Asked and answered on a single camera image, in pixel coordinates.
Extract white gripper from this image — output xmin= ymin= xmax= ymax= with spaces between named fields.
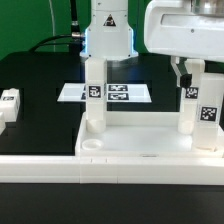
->
xmin=144 ymin=0 xmax=224 ymax=88

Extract white desk top tray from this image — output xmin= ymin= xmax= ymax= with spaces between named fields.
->
xmin=75 ymin=111 xmax=224 ymax=158

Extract white L-shaped fence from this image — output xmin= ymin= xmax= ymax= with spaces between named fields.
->
xmin=0 ymin=151 xmax=224 ymax=185

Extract white marker base plate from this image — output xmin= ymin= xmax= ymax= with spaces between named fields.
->
xmin=57 ymin=83 xmax=152 ymax=103

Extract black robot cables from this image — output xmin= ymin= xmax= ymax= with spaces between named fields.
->
xmin=28 ymin=0 xmax=86 ymax=53

